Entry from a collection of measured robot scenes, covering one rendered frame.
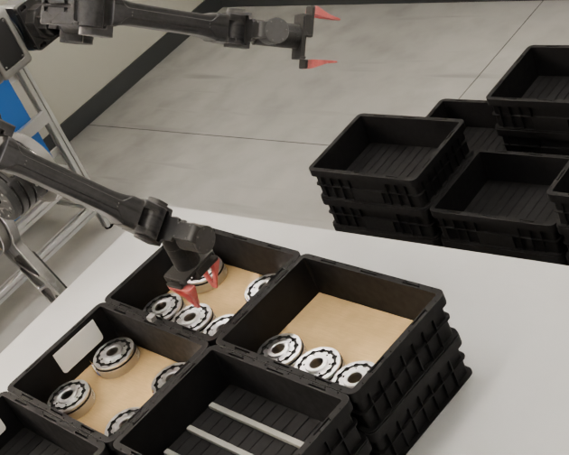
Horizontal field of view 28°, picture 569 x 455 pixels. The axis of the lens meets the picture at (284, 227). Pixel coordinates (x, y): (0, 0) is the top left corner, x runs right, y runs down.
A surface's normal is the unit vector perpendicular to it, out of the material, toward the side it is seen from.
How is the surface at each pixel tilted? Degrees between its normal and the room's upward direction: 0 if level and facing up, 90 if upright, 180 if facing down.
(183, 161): 0
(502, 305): 0
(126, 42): 90
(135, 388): 0
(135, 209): 79
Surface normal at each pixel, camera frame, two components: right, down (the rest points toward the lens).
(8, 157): 0.60, 0.04
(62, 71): 0.74, 0.11
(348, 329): -0.36, -0.77
